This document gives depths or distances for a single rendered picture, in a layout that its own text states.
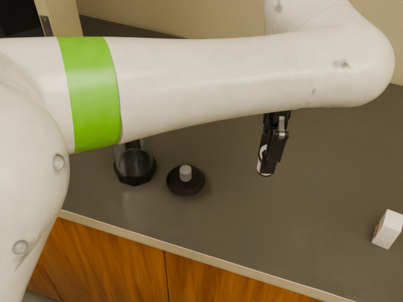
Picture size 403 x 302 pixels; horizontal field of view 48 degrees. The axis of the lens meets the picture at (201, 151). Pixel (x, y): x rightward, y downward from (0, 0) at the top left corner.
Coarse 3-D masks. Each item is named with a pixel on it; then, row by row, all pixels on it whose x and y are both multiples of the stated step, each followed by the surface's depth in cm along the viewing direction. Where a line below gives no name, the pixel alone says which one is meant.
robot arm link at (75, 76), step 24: (0, 48) 40; (24, 48) 41; (48, 48) 41; (72, 48) 42; (96, 48) 43; (24, 72) 39; (48, 72) 40; (72, 72) 41; (96, 72) 42; (48, 96) 40; (72, 96) 41; (96, 96) 41; (72, 120) 41; (96, 120) 42; (120, 120) 43; (72, 144) 43; (96, 144) 45
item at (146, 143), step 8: (120, 144) 98; (128, 144) 97; (136, 144) 98; (144, 144) 99; (120, 152) 100; (128, 152) 99; (136, 152) 100; (144, 152) 101; (152, 152) 106; (120, 160) 102; (128, 160) 101; (136, 160) 102; (144, 160) 103; (152, 160) 107; (120, 168) 105; (128, 168) 104; (136, 168) 104; (144, 168) 105; (128, 176) 106; (136, 176) 106
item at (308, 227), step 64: (192, 128) 121; (256, 128) 121; (320, 128) 121; (384, 128) 122; (128, 192) 108; (256, 192) 108; (320, 192) 108; (384, 192) 109; (192, 256) 100; (256, 256) 98; (320, 256) 98; (384, 256) 98
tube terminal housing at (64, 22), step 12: (36, 0) 99; (48, 0) 100; (60, 0) 104; (72, 0) 109; (48, 12) 101; (60, 12) 105; (72, 12) 110; (60, 24) 106; (72, 24) 112; (60, 36) 108; (72, 36) 113
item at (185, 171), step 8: (176, 168) 108; (184, 168) 104; (192, 168) 108; (168, 176) 107; (176, 176) 106; (184, 176) 104; (192, 176) 106; (200, 176) 106; (168, 184) 106; (176, 184) 105; (184, 184) 105; (192, 184) 105; (200, 184) 105; (176, 192) 104; (184, 192) 104; (192, 192) 104
